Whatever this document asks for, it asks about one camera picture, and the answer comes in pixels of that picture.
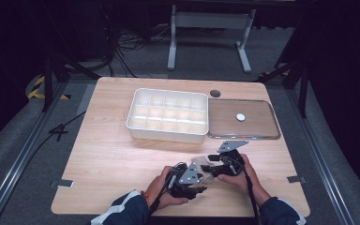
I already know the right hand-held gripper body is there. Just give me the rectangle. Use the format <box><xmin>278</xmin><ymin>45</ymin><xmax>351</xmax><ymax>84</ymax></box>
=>
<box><xmin>207</xmin><ymin>139</ymin><xmax>250</xmax><ymax>178</ymax></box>

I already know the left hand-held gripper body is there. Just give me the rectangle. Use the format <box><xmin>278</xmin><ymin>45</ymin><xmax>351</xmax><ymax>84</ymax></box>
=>
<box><xmin>167</xmin><ymin>161</ymin><xmax>208</xmax><ymax>200</ymax></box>

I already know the beige sock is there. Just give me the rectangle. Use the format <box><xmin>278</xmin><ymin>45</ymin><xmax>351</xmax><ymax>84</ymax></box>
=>
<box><xmin>189</xmin><ymin>155</ymin><xmax>216</xmax><ymax>186</ymax></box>

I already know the person's left hand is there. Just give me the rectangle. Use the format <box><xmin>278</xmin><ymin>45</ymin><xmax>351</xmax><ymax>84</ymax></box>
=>
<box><xmin>144</xmin><ymin>165</ymin><xmax>190</xmax><ymax>211</ymax></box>

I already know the person's right hand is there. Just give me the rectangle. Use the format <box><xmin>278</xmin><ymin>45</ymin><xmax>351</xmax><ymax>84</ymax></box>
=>
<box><xmin>217</xmin><ymin>153</ymin><xmax>272</xmax><ymax>208</ymax></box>

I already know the clear box lid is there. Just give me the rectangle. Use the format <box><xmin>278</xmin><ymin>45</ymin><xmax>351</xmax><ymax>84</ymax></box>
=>
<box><xmin>206</xmin><ymin>97</ymin><xmax>282</xmax><ymax>141</ymax></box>

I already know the white divided storage box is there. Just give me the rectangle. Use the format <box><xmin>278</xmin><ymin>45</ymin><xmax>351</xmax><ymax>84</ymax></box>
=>
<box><xmin>125</xmin><ymin>87</ymin><xmax>210</xmax><ymax>145</ymax></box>

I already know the black tripod stand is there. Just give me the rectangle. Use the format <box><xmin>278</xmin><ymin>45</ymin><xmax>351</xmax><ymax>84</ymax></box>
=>
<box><xmin>41</xmin><ymin>52</ymin><xmax>101</xmax><ymax>113</ymax></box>
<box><xmin>252</xmin><ymin>57</ymin><xmax>311</xmax><ymax>119</ymax></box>

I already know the yellow black hazard tape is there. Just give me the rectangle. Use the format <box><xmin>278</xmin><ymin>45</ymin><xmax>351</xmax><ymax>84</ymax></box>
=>
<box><xmin>27</xmin><ymin>74</ymin><xmax>72</xmax><ymax>101</ymax></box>

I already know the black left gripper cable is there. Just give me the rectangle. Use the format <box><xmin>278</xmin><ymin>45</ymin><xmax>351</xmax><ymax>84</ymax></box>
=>
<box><xmin>147</xmin><ymin>161</ymin><xmax>188</xmax><ymax>218</ymax></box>

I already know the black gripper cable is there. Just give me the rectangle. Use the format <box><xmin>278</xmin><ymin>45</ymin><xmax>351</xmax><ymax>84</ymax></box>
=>
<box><xmin>221</xmin><ymin>155</ymin><xmax>263</xmax><ymax>225</ymax></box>
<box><xmin>147</xmin><ymin>161</ymin><xmax>188</xmax><ymax>218</ymax></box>

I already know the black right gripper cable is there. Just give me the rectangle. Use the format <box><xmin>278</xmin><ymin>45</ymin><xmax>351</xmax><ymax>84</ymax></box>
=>
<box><xmin>221</xmin><ymin>155</ymin><xmax>263</xmax><ymax>225</ymax></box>

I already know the red bracelet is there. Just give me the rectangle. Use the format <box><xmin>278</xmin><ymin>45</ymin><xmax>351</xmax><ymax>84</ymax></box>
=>
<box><xmin>140</xmin><ymin>189</ymin><xmax>152</xmax><ymax>207</ymax></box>

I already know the aluminium floor rail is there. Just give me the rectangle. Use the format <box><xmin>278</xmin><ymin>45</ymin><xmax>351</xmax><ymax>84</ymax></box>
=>
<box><xmin>0</xmin><ymin>82</ymin><xmax>69</xmax><ymax>225</ymax></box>
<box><xmin>285</xmin><ymin>88</ymin><xmax>357</xmax><ymax>225</ymax></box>

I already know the black floor cable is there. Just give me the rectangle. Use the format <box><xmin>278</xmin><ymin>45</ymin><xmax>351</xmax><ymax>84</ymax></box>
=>
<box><xmin>24</xmin><ymin>110</ymin><xmax>87</xmax><ymax>163</ymax></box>

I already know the white metal table frame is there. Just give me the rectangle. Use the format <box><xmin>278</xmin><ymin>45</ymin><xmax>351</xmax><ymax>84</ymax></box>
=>
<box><xmin>167</xmin><ymin>4</ymin><xmax>258</xmax><ymax>75</ymax></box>

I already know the bundle of floor cables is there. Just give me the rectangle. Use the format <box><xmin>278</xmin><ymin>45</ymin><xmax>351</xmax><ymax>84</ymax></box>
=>
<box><xmin>101</xmin><ymin>18</ymin><xmax>173</xmax><ymax>79</ymax></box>

